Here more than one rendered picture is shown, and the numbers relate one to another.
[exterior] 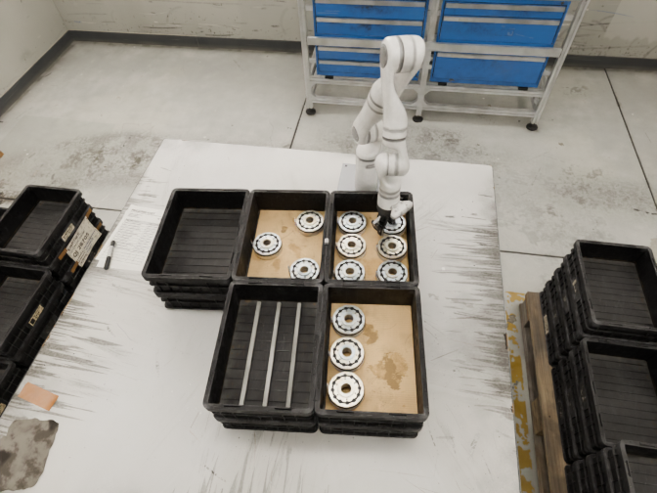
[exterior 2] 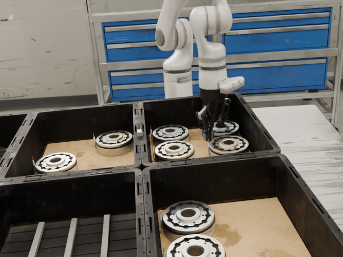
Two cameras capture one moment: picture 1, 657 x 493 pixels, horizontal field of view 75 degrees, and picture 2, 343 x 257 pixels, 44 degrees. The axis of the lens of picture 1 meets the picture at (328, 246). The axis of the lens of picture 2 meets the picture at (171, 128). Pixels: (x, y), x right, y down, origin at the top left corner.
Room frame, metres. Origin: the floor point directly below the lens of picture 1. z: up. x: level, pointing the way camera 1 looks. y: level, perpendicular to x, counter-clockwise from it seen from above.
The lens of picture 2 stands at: (-0.06, 0.09, 1.36)
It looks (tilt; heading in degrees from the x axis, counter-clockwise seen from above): 24 degrees down; 350
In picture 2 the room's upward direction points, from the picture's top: 4 degrees counter-clockwise
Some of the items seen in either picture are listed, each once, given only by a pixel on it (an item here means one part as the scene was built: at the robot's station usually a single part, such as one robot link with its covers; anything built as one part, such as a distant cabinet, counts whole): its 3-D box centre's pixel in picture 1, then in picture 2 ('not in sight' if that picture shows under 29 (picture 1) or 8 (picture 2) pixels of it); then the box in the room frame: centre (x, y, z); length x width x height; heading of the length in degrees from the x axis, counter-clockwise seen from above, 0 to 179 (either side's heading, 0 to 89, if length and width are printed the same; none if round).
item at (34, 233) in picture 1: (57, 245); not in sight; (1.38, 1.39, 0.37); 0.40 x 0.30 x 0.45; 168
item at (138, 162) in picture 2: (284, 234); (79, 138); (0.92, 0.15, 0.92); 0.40 x 0.30 x 0.02; 174
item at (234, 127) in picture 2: (391, 222); (221, 127); (0.99, -0.24, 0.86); 0.10 x 0.10 x 0.01
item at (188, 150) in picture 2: (351, 245); (174, 150); (0.90, -0.08, 0.86); 0.10 x 0.10 x 0.01
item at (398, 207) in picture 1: (392, 199); (218, 75); (0.96, -0.22, 1.03); 0.11 x 0.09 x 0.06; 38
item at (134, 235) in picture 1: (135, 236); not in sight; (1.13, 0.80, 0.70); 0.33 x 0.23 x 0.01; 168
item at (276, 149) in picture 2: (371, 236); (199, 126); (0.89, -0.15, 0.92); 0.40 x 0.30 x 0.02; 174
